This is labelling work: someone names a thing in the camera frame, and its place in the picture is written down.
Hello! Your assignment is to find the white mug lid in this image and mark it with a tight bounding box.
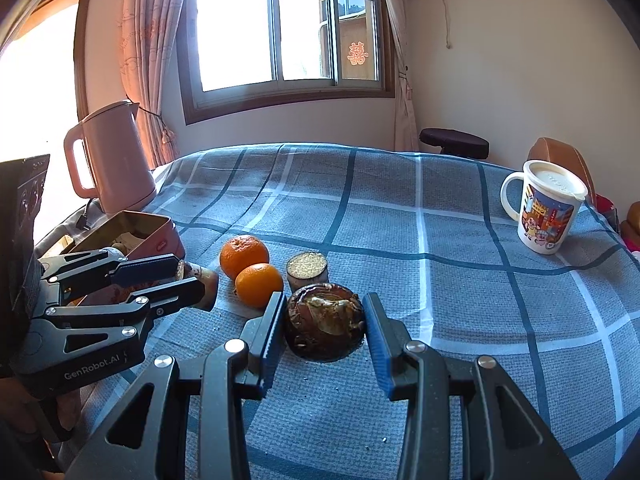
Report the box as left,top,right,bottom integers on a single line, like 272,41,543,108
522,159,589,201

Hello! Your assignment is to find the large orange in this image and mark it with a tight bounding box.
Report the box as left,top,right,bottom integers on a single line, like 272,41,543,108
220,235,269,281

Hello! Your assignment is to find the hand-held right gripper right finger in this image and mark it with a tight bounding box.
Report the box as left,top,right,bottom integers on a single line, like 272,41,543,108
361,291,583,480

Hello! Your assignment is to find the sliding glass window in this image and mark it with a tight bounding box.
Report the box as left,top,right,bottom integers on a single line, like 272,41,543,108
177,0,396,126

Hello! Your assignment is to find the blue plaid tablecloth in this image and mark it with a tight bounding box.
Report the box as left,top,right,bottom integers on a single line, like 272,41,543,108
50,142,640,480

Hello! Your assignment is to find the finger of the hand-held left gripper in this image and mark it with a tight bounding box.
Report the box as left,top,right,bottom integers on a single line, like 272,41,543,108
42,276,207,328
39,249,182,286

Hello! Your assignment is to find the rectangular metal tin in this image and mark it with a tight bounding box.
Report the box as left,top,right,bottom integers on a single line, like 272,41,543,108
60,211,187,273

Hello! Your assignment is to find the white printed mug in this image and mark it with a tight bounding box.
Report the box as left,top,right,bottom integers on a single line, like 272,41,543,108
501,159,589,256

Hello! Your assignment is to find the pink patterned curtain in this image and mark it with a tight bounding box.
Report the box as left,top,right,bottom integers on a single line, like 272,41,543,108
120,0,196,168

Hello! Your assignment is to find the large dark brown mangosteen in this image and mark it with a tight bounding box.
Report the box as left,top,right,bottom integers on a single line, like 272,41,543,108
284,282,366,362

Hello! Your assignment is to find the black kettle power cable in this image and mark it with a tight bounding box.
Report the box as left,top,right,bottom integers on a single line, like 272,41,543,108
75,197,108,231

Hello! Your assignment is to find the sugarcane piece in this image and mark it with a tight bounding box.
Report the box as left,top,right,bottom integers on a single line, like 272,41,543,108
175,260,220,309
286,252,329,291

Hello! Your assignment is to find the pale sheer curtain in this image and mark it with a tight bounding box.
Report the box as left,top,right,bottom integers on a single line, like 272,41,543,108
375,0,421,152

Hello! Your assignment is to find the black round stool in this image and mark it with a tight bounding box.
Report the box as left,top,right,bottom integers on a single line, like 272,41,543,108
419,128,490,161

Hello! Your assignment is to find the brown chair back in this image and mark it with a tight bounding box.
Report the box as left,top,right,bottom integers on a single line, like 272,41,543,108
527,137,598,206

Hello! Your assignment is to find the wooden framed window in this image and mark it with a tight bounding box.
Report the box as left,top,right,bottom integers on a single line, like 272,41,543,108
0,0,88,241

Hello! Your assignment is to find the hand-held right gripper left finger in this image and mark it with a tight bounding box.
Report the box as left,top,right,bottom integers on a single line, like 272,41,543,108
82,291,288,480

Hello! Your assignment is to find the pink electric kettle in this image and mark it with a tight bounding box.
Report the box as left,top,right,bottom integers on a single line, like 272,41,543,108
63,100,158,215

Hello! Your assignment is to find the medium orange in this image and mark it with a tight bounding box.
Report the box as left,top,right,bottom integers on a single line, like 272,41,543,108
235,263,284,308

